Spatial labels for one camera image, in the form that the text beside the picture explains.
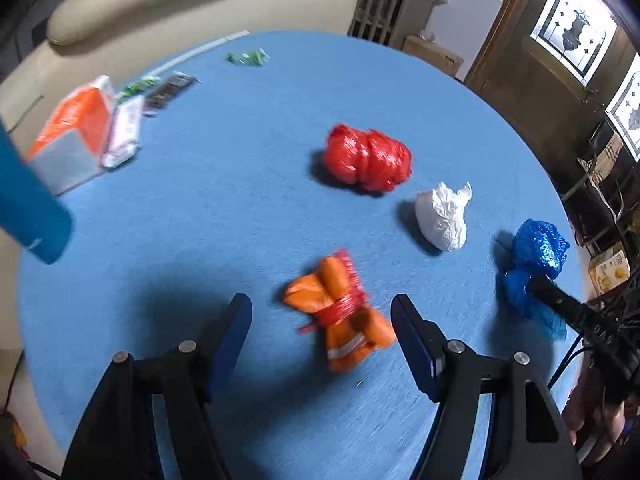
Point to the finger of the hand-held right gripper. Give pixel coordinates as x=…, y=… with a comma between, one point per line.
x=560, y=302

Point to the white flat packet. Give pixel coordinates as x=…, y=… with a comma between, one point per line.
x=122, y=132

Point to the brown cardboard box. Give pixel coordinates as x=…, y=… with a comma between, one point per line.
x=432, y=55

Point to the blue water bottle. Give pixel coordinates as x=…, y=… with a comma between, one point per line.
x=30, y=210

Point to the striped towel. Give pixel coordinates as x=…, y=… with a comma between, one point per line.
x=607, y=152

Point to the metal frame chair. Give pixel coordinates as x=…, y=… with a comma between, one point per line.
x=600, y=200

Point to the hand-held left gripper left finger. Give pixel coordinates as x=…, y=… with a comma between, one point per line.
x=232, y=345

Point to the green crumpled wrapper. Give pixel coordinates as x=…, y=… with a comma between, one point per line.
x=246, y=57

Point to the orange tissue pack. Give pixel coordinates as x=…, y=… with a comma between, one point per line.
x=70, y=130

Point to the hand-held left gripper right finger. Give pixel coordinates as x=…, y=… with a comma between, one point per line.
x=415, y=350

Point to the green snack packet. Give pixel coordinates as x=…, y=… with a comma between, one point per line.
x=137, y=85

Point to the wooden stained glass door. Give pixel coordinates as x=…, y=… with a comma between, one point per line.
x=515, y=60

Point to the blue plastic bag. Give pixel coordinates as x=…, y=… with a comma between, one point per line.
x=540, y=250

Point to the white plastic bag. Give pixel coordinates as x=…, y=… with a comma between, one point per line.
x=442, y=215

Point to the red plastic bag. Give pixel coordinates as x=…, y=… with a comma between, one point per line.
x=367, y=157

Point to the dark snack packet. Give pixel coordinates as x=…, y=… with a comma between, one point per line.
x=170, y=90

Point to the cream leather sofa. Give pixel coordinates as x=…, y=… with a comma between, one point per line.
x=165, y=0

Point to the wooden cabinet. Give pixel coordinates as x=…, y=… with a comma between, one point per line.
x=380, y=5

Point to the yellow printed box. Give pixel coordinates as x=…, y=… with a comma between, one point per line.
x=609, y=272

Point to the person's right hand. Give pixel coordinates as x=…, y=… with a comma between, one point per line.
x=582, y=410

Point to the orange bundle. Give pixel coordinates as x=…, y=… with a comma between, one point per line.
x=340, y=280

